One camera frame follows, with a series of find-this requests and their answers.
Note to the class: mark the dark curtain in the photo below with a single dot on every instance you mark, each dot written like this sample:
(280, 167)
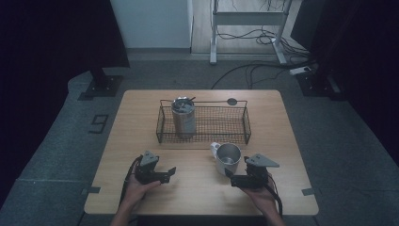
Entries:
(47, 47)
(360, 47)

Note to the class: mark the white power strip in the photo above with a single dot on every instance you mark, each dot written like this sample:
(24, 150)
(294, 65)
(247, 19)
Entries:
(299, 70)

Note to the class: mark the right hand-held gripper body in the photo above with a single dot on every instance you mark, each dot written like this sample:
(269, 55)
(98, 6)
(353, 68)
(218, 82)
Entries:
(257, 179)

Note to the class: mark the white cabinet panel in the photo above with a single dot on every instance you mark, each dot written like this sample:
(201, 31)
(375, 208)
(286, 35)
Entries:
(153, 22)

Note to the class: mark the white enamel mug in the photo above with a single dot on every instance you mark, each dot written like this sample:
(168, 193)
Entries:
(227, 157)

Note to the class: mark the grey tape strip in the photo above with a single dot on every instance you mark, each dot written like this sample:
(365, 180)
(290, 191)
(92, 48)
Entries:
(308, 191)

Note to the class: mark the steel tumbler with lid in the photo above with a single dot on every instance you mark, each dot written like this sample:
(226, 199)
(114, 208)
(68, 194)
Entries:
(184, 121)

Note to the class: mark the person's right hand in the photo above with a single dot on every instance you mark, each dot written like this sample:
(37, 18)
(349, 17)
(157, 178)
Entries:
(262, 199)

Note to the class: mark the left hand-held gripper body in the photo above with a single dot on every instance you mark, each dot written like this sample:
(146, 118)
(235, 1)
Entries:
(147, 174)

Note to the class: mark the person's left hand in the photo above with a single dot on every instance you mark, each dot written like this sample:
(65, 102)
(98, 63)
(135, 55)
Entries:
(138, 191)

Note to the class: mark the black stand with base plate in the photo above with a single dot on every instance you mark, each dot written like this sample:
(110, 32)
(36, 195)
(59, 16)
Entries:
(105, 84)
(316, 84)

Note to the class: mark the white metal desk frame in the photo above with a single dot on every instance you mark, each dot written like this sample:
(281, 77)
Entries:
(247, 19)

